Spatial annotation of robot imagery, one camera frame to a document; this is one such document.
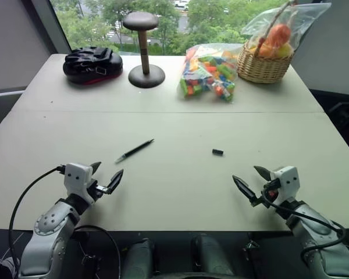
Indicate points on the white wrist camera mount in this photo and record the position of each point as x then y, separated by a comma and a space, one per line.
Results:
76, 178
286, 181

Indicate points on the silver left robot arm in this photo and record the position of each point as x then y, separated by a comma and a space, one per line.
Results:
51, 232

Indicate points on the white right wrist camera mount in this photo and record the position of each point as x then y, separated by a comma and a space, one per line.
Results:
286, 181

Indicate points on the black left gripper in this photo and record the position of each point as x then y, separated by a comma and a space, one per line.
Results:
96, 190

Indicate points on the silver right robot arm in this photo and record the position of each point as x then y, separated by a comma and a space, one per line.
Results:
317, 232

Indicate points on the wicker basket with fruit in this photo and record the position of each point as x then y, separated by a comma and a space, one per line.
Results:
263, 62

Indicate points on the clear plastic bag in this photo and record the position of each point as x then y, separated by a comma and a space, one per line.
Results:
282, 26

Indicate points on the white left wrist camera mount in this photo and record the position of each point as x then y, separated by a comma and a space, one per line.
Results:
76, 178

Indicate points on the black pen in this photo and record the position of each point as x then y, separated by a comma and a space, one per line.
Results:
134, 150

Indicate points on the brown wooden hat stand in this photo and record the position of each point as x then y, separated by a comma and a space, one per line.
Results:
144, 49

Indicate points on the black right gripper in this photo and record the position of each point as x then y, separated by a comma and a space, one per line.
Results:
264, 194

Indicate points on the black pen cap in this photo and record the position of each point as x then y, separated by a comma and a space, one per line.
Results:
217, 151

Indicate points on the bag of colourful building blocks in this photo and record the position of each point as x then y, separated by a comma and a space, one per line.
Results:
209, 74

